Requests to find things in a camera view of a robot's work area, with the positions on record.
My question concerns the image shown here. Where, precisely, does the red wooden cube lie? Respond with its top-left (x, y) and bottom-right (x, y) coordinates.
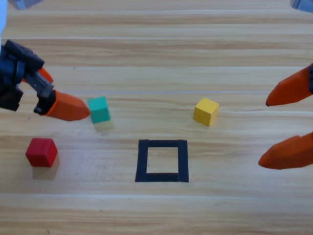
top-left (25, 138), bottom-right (58, 167)

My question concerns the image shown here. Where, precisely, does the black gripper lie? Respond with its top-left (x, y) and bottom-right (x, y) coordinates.
top-left (0, 39), bottom-right (91, 122)
top-left (258, 63), bottom-right (313, 170)

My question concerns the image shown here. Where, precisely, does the green wooden cube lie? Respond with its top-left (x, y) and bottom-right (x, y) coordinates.
top-left (87, 96), bottom-right (111, 124)

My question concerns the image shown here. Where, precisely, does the black tape square outline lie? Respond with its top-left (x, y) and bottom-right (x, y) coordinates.
top-left (134, 139), bottom-right (189, 184)

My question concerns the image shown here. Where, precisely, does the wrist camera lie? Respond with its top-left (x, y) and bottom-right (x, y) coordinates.
top-left (290, 0), bottom-right (313, 13)

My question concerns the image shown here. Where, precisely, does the yellow wooden cube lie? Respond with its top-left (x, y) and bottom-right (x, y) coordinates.
top-left (193, 97), bottom-right (220, 127)

